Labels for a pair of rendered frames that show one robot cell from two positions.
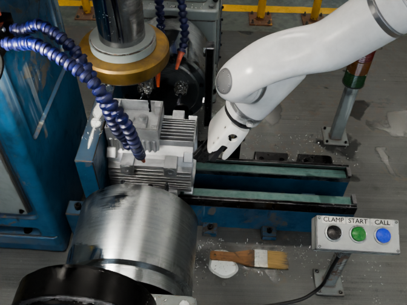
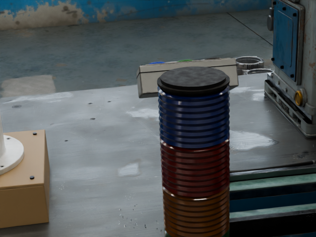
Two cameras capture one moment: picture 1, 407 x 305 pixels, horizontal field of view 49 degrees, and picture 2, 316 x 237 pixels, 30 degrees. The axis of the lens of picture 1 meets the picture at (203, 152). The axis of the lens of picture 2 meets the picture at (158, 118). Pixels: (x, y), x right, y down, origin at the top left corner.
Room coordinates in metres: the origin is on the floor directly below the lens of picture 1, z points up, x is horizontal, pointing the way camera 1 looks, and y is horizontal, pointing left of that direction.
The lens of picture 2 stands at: (1.48, -0.53, 1.37)
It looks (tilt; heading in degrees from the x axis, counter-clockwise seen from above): 22 degrees down; 171
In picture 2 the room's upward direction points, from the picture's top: 3 degrees counter-clockwise
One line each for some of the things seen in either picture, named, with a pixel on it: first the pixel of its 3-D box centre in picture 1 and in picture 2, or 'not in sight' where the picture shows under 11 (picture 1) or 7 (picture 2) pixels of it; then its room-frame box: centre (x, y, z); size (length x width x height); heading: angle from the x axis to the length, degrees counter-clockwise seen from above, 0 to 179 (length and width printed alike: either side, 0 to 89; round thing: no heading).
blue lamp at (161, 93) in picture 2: not in sight; (193, 110); (1.02, -0.43, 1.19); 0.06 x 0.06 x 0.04
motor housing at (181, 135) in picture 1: (155, 152); not in sight; (0.75, 0.12, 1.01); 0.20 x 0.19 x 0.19; 87
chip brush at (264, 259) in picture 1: (249, 258); not in sight; (0.57, -0.13, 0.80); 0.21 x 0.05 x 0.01; 87
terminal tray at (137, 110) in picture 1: (135, 124); not in sight; (0.75, 0.16, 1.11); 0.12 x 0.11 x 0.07; 87
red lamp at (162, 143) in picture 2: (364, 49); (194, 158); (1.02, -0.43, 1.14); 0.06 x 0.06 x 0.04
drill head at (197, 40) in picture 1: (168, 63); not in sight; (1.08, 0.11, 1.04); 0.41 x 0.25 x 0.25; 178
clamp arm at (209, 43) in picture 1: (209, 87); not in sight; (0.88, -0.01, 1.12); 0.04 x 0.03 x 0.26; 88
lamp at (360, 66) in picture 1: (359, 63); (196, 203); (1.02, -0.43, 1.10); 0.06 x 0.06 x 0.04
